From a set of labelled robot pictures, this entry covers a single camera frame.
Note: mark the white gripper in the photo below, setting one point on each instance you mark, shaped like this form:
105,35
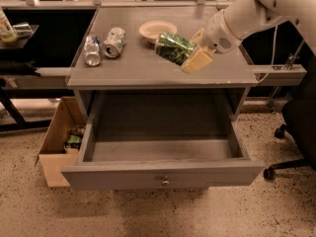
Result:
217,34

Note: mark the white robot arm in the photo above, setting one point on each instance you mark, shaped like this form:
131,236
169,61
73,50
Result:
246,17

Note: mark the silver green soda can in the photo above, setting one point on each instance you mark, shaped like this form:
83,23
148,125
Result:
114,42

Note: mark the grey cabinet with table top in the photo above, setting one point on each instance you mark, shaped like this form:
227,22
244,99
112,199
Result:
139,67

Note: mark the grey open top drawer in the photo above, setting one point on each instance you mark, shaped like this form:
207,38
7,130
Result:
133,139

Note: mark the silver blue soda can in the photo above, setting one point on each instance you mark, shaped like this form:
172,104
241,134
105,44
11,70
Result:
92,50

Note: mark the round metal drawer knob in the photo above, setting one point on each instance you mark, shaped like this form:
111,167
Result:
165,182

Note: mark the cream paper bowl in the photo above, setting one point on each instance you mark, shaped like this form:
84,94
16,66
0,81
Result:
153,29

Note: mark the black office chair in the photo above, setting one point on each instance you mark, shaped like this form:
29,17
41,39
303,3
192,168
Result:
299,116

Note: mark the green packet in box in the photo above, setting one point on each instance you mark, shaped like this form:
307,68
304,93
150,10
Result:
73,142

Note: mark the clear plastic cup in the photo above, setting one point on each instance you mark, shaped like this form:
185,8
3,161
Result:
23,30

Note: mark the open cardboard box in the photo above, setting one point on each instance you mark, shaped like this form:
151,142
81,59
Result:
53,155

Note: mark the white green bottle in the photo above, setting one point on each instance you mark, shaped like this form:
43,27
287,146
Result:
7,33

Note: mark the black side table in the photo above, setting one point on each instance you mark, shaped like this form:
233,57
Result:
9,70

